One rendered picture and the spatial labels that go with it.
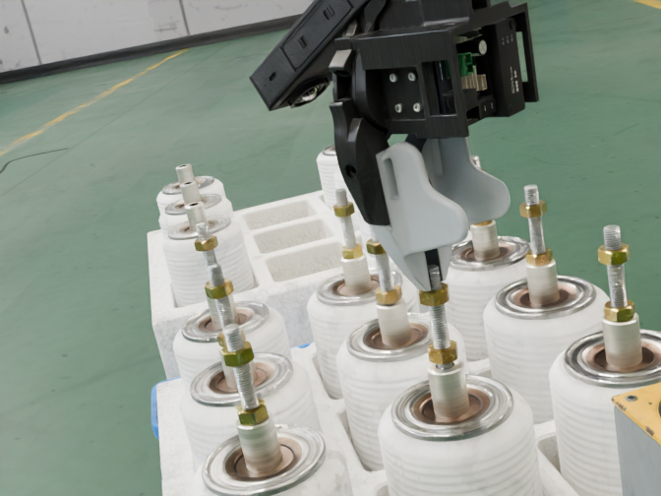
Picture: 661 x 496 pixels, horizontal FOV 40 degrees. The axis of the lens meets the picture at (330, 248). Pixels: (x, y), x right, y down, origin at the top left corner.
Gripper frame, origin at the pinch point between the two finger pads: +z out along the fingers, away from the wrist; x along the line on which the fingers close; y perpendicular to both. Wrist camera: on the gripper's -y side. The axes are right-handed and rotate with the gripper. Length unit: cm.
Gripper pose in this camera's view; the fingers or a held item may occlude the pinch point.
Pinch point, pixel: (419, 263)
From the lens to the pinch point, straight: 53.5
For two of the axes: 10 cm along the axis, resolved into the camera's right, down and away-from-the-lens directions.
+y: 7.3, 0.8, -6.8
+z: 1.9, 9.3, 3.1
